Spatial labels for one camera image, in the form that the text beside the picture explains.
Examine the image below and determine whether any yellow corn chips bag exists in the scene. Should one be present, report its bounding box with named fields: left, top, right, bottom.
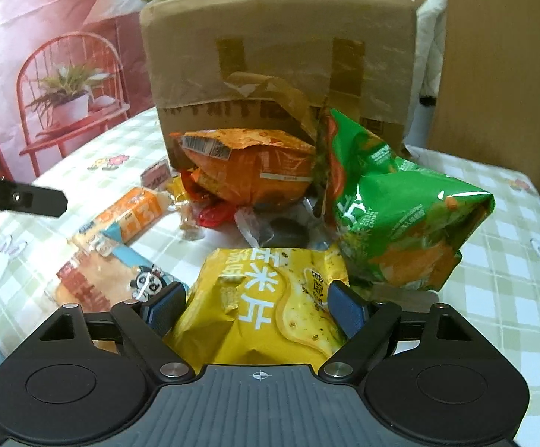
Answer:
left=164, top=247, right=349, bottom=370

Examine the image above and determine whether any panda print snack packet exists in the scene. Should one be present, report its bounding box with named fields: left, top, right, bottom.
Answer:
left=54, top=222, right=179, bottom=313

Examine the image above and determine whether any orange bread packet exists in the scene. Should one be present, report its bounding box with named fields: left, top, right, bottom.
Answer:
left=68, top=187, right=171, bottom=256

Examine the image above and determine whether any green chips bag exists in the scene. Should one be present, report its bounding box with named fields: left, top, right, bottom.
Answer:
left=314, top=109, right=495, bottom=291

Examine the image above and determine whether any clear dark snack packet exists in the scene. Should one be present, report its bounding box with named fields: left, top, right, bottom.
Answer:
left=234, top=198, right=331, bottom=250

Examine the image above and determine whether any red candy wrapper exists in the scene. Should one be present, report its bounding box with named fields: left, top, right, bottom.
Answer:
left=180, top=171, right=237, bottom=229

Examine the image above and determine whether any small brown label packet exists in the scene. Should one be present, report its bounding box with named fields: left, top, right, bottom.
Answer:
left=140, top=159, right=173, bottom=191

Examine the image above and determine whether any checked rabbit tablecloth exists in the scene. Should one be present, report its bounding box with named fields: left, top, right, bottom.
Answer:
left=0, top=110, right=540, bottom=446

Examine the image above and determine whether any red chair printed backdrop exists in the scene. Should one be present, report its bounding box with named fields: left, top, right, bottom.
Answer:
left=0, top=0, right=152, bottom=182

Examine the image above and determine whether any orange snack bag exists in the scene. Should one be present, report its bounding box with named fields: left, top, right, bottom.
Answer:
left=171, top=128, right=315, bottom=207

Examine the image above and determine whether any wooden headboard panel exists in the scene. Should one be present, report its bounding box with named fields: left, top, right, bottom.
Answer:
left=427, top=0, right=540, bottom=191

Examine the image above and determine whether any brown cardboard box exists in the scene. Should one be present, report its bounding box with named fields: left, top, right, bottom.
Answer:
left=140, top=0, right=424, bottom=168

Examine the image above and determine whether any white quilted blanket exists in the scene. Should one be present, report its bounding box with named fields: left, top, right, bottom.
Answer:
left=412, top=0, right=448, bottom=99

